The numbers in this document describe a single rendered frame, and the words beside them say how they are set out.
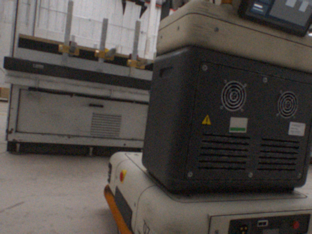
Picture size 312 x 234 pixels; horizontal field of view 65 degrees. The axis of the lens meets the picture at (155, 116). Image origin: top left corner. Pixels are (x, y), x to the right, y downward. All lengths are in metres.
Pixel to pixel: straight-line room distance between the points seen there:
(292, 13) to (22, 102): 1.84
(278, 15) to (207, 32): 0.23
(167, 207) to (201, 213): 0.09
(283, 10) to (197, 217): 0.61
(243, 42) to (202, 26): 0.14
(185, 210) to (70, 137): 1.59
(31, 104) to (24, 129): 0.21
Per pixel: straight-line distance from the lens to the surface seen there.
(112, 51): 1.68
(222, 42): 0.71
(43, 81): 1.90
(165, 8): 1.27
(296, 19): 0.87
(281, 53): 0.85
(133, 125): 2.23
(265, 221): 0.79
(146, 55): 3.03
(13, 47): 1.91
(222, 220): 0.68
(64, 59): 1.88
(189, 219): 0.65
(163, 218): 0.64
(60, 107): 2.13
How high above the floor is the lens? 0.53
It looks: 3 degrees down
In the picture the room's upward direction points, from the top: 7 degrees clockwise
